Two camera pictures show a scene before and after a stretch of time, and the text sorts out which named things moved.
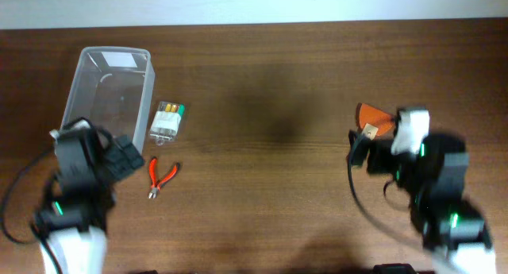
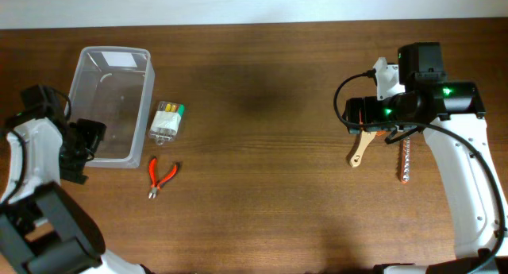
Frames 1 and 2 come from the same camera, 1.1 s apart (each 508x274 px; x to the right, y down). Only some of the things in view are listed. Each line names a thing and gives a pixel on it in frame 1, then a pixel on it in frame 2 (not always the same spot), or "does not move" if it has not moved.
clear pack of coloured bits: (167, 121) does not move
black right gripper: (379, 148) to (367, 105)
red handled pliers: (155, 184) does not move
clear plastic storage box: (112, 86) does not move
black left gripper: (128, 158) to (94, 131)
